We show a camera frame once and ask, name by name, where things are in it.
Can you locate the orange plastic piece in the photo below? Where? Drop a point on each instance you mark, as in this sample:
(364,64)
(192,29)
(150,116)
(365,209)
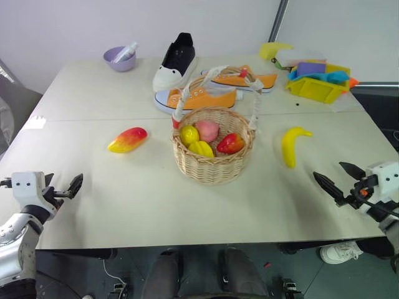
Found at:
(353,82)

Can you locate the orange canvas sneaker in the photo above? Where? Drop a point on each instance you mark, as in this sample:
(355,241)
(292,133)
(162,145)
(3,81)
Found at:
(202,99)
(249,79)

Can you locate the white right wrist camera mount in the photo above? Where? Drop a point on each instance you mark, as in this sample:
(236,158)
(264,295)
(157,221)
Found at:
(386,180)

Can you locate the yellow plastic bin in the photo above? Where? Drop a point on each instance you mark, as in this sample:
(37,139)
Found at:
(315,90)

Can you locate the red and yellow mango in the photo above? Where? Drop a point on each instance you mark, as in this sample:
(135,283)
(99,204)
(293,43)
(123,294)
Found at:
(127,140)

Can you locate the black side table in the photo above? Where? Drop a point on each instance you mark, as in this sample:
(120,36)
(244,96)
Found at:
(378,109)

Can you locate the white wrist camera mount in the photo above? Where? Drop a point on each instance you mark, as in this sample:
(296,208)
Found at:
(26,187)
(386,180)

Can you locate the yellow plastic object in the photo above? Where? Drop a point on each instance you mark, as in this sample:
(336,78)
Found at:
(269,50)

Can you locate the grey metal post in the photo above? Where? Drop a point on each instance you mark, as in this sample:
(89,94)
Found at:
(278,20)

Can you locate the yellow banana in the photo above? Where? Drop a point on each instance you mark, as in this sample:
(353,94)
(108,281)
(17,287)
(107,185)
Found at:
(289,146)

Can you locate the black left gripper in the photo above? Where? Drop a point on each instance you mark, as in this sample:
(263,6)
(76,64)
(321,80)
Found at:
(53,199)

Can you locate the purple bowl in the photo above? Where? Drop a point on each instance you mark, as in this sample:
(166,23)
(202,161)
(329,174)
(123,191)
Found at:
(120,62)

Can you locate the pink peach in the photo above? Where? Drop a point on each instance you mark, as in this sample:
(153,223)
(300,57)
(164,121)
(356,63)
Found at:
(207,130)

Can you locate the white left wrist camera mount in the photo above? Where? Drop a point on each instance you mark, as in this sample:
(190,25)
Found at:
(26,187)

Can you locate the yellow lemon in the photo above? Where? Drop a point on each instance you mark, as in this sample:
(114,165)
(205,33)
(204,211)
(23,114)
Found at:
(189,135)

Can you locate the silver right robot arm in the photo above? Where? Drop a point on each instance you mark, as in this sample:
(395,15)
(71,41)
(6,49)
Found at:
(389,232)

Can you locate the yellow star fruit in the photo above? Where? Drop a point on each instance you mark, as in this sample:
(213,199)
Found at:
(202,149)

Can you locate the white plastic bottle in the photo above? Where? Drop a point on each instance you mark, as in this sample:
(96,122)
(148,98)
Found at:
(126,53)

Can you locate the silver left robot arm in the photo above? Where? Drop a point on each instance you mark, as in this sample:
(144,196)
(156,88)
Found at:
(12,236)

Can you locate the red apple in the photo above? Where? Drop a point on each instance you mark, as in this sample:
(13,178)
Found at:
(230,144)

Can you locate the blue cloth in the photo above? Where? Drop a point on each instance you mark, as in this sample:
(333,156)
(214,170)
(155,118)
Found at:
(335,76)

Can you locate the black and white shoe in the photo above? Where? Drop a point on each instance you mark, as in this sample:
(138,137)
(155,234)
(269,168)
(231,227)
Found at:
(176,62)

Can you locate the white sneaker on floor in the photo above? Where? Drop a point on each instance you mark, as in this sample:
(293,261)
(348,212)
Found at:
(339,253)

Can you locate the purple sponge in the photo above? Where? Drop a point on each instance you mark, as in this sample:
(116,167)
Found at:
(310,68)

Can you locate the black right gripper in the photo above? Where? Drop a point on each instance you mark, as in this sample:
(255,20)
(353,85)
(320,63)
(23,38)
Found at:
(361,193)

